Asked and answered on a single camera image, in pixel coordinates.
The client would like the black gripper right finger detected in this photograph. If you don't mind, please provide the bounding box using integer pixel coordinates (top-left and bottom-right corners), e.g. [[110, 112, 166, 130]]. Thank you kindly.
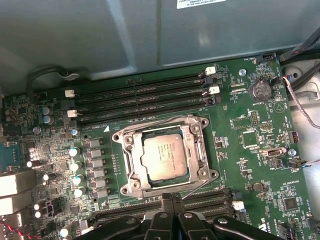
[[173, 192, 279, 240]]

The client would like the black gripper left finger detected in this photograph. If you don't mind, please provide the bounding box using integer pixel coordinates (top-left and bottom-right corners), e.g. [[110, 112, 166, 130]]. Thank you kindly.
[[79, 192, 175, 240]]

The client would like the wire locking lever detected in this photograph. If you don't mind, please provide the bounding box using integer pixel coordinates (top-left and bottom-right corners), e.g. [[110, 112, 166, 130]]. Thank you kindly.
[[181, 178, 211, 200], [116, 115, 192, 136]]

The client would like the silver CPU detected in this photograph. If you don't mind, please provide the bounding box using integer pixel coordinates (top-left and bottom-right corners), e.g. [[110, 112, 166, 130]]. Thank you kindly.
[[139, 133, 189, 181]]

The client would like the metal socket cover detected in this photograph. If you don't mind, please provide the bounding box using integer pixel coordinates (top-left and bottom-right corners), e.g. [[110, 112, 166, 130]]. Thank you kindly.
[[123, 123, 210, 200]]

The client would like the black RAM slot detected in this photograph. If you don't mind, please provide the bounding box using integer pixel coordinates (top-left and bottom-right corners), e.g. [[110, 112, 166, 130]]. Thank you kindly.
[[67, 84, 221, 119], [119, 187, 235, 204], [64, 66, 217, 99], [66, 76, 215, 108], [68, 96, 217, 127], [93, 202, 245, 222]]

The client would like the CPU socket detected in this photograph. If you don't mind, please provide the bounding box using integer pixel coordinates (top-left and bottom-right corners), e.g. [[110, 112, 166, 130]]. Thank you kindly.
[[111, 113, 220, 201]]

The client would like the green motherboard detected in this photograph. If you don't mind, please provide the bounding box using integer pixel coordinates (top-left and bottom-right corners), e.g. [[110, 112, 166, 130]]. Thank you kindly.
[[0, 56, 311, 240]]

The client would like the silver port housing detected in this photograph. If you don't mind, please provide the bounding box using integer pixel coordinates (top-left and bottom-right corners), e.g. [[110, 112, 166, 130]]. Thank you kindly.
[[0, 171, 34, 198], [0, 191, 33, 216]]

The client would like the silver coin battery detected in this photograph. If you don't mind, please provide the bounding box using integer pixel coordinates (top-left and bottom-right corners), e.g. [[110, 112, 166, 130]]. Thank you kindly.
[[249, 77, 272, 101]]

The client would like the black PC case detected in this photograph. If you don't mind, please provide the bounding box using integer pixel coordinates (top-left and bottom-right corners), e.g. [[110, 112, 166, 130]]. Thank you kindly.
[[0, 0, 320, 240]]

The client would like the red black twisted wire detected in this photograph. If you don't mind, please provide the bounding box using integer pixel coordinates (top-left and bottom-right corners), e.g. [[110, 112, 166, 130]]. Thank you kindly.
[[0, 217, 34, 240]]

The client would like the thin grey wire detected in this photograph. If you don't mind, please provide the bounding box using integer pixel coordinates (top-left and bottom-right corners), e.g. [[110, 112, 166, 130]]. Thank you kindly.
[[282, 76, 320, 131]]

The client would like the black cable loop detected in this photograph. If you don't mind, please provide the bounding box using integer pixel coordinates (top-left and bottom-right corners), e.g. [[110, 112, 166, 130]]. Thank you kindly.
[[25, 63, 88, 96]]

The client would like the thick black cable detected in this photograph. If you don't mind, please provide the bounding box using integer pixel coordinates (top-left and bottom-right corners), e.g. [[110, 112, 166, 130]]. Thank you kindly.
[[279, 32, 320, 63]]

